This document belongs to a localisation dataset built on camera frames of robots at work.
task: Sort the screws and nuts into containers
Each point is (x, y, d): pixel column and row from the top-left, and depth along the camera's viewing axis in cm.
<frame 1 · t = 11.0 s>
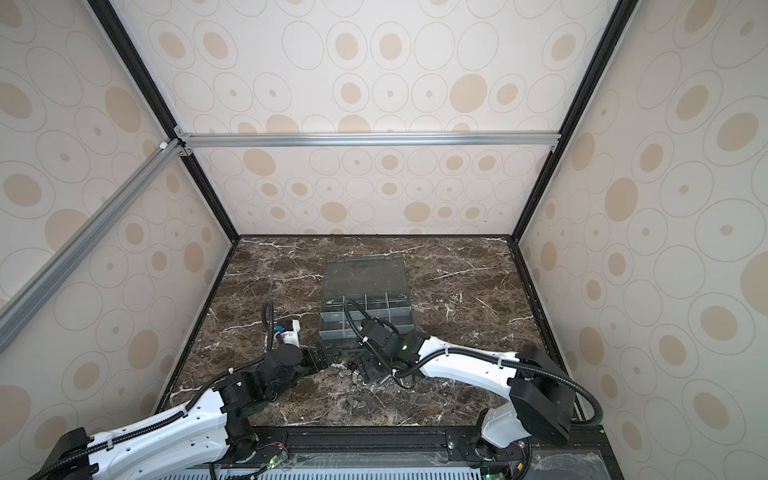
left hand: (332, 345, 79), fingers open
right hand: (369, 365, 81), fingers open
clear plastic organizer box: (380, 283, 109), on the table

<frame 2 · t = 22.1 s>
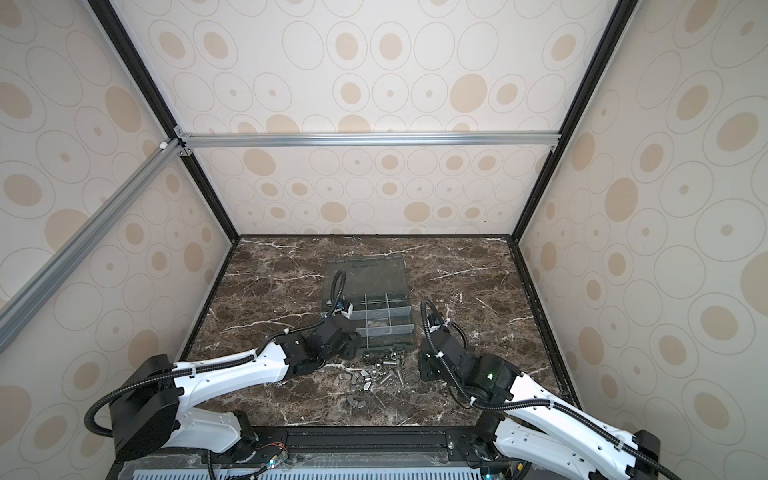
left hand: (362, 334, 82), fingers open
right hand: (422, 354, 75), fingers open
the named things where they were.

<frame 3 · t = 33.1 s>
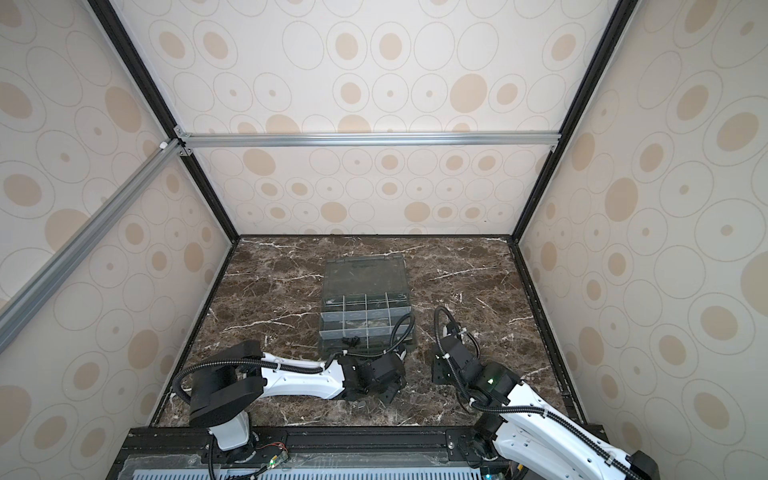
left hand: (403, 385, 82), fingers closed
right hand: (438, 361, 80), fingers open
the named things where they were.

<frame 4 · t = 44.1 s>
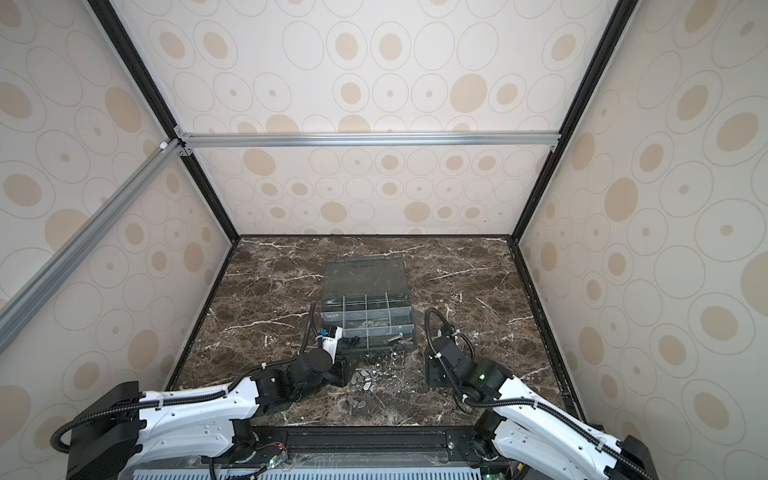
left hand: (364, 360, 78), fingers open
right hand: (434, 366, 81), fingers open
the named things where they were.

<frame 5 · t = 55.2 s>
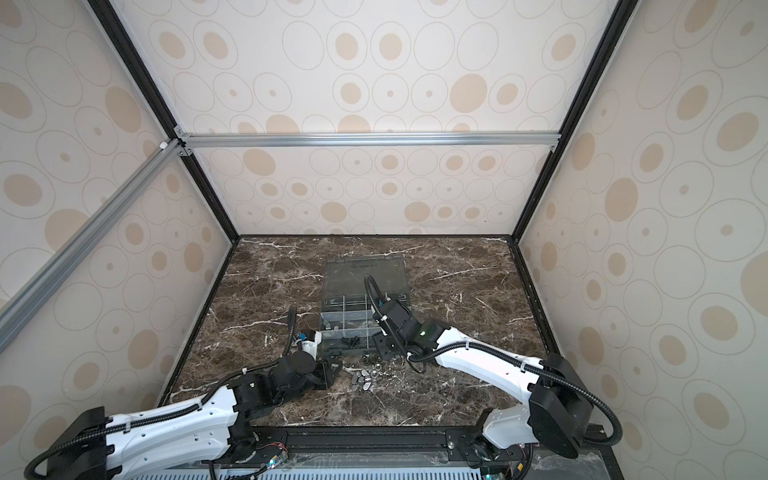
left hand: (346, 365, 78), fingers open
right hand: (382, 338, 81), fingers open
the named things where they were.

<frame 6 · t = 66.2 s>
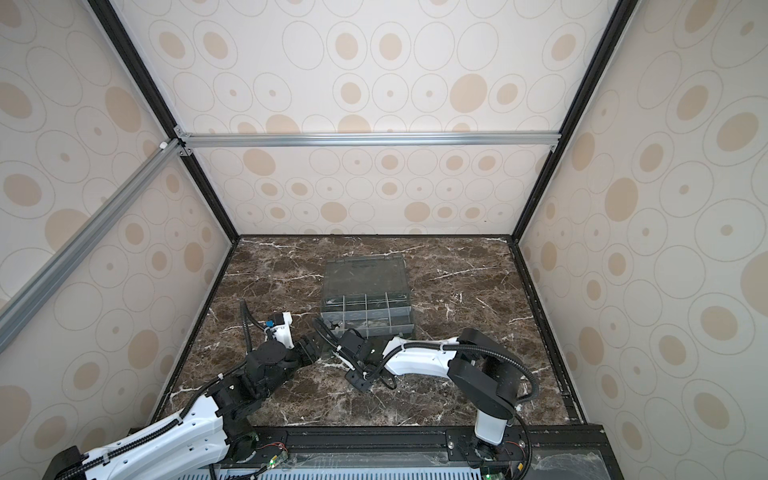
left hand: (331, 333, 77), fingers open
right hand: (359, 373, 85), fingers open
the named things where they were.

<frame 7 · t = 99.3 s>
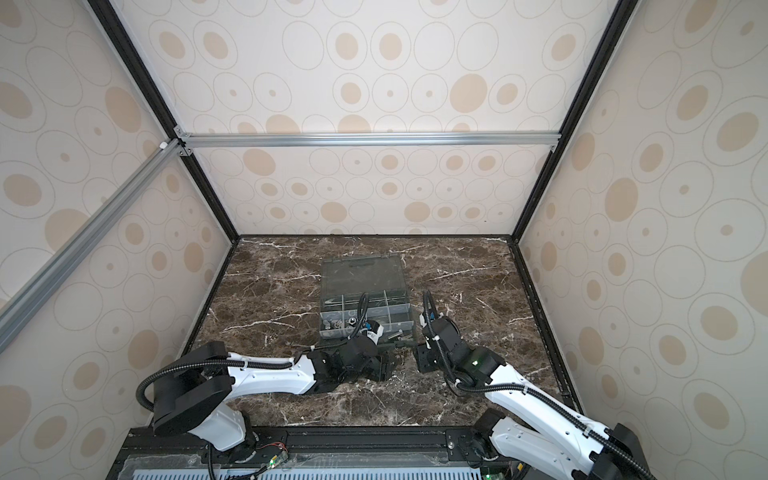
left hand: (398, 362, 81), fingers open
right hand: (420, 348, 81), fingers open
the named things where they were.

